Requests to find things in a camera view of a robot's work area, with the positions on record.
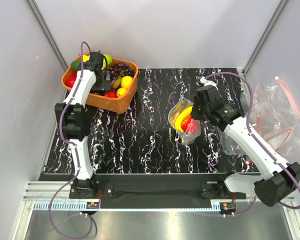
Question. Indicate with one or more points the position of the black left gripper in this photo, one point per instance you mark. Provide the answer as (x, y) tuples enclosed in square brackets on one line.
[(105, 85)]

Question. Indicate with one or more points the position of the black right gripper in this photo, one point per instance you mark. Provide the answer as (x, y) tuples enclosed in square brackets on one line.
[(195, 115)]

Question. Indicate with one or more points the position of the yellow toy banana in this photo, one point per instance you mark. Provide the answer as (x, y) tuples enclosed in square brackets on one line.
[(182, 116)]

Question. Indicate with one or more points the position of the red toy apple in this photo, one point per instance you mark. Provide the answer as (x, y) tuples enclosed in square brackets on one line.
[(70, 81), (188, 126)]

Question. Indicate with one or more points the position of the clear blue zip top bag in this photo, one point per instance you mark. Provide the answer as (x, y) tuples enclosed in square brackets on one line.
[(182, 104)]

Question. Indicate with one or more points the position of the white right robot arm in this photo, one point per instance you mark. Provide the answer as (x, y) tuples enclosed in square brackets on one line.
[(277, 177)]

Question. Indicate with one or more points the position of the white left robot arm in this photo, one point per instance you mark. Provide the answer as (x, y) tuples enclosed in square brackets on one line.
[(73, 123)]

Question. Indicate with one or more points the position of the green toy pear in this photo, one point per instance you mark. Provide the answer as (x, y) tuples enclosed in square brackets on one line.
[(107, 61)]

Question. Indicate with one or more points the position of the yellow toy pear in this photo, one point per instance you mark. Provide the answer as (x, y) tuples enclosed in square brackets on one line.
[(86, 58)]

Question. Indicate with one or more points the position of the purple toy grape bunch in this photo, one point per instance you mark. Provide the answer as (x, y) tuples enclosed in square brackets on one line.
[(116, 68)]

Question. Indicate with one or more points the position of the green toy lime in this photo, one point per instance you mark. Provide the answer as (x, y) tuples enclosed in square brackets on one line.
[(75, 65)]

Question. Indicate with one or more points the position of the dark toy blackberry cluster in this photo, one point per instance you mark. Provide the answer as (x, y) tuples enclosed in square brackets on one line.
[(128, 72)]

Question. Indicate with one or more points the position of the small red toy fruit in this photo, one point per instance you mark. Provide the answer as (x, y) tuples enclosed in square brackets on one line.
[(111, 95)]

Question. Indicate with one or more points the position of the small yellow toy lemon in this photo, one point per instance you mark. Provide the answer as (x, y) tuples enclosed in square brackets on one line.
[(121, 92)]

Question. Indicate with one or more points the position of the orange plastic fruit basket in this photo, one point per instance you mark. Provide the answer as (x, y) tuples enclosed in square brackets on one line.
[(110, 101)]

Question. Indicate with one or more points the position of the pile of spare plastic bags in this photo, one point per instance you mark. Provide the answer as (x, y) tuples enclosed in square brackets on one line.
[(276, 117)]

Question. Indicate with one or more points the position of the black marble pattern mat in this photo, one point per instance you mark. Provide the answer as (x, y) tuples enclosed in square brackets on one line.
[(142, 141)]

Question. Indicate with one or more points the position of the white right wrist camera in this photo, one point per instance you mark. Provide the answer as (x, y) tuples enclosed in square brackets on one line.
[(205, 82)]

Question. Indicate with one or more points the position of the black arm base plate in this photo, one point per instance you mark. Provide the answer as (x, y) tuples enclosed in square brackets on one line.
[(111, 186)]

